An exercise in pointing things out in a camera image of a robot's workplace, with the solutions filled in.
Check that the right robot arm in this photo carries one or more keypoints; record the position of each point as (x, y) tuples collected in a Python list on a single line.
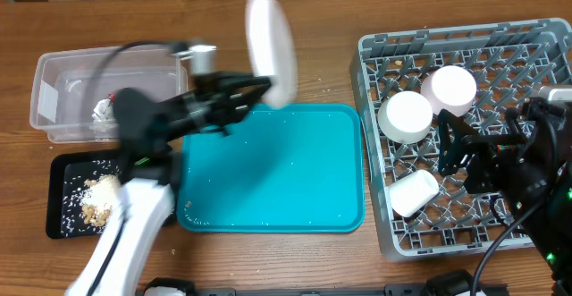
[(530, 166)]

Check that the pink plate with peanut shells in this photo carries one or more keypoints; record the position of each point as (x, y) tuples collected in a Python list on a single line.
[(271, 50)]

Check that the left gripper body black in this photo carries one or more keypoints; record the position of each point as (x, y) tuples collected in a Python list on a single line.
[(203, 114)]

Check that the grey dishwasher rack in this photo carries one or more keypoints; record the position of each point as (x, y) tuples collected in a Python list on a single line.
[(509, 61)]

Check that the white bowl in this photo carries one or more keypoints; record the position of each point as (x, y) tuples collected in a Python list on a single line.
[(405, 117)]

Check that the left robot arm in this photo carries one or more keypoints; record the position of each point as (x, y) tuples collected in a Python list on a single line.
[(150, 171)]

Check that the clear plastic bin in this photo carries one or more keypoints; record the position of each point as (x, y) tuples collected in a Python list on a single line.
[(62, 100)]

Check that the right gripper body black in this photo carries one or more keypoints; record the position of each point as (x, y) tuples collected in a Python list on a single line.
[(486, 173)]

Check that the rice and peanut shell pile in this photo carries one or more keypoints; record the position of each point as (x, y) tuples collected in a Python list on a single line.
[(99, 199)]

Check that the white cup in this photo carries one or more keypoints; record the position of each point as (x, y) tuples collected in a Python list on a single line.
[(412, 192)]

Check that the pink bowl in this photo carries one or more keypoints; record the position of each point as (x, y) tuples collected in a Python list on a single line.
[(450, 88)]

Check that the black rectangular tray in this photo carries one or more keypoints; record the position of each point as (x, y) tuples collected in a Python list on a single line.
[(66, 185)]

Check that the teal serving tray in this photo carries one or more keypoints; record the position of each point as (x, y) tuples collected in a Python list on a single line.
[(295, 170)]

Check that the white tissue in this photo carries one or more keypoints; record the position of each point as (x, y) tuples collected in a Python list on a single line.
[(103, 111)]

